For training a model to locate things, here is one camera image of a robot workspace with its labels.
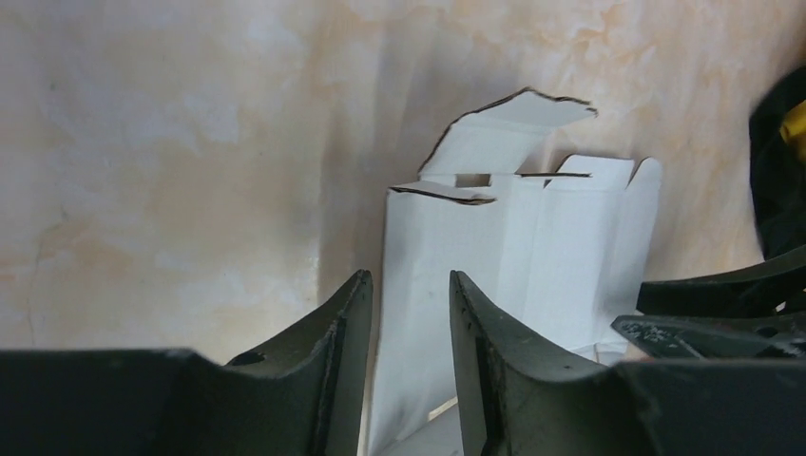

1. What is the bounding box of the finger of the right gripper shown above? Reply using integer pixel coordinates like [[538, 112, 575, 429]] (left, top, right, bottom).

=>
[[611, 313, 805, 359], [637, 246, 805, 318]]

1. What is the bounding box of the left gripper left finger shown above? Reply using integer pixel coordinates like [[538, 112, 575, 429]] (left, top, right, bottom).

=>
[[1, 270, 373, 455]]

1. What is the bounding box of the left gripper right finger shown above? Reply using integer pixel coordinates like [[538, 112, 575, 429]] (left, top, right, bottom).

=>
[[449, 271, 805, 455]]

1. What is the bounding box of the white cardboard box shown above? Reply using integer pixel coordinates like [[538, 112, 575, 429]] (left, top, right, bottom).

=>
[[366, 87, 662, 455]]

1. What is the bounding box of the black garment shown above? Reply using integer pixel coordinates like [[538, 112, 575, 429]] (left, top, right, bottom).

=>
[[748, 66, 805, 259]]

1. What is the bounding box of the yellow garment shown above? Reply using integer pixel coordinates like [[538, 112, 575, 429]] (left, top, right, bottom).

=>
[[779, 101, 806, 163]]

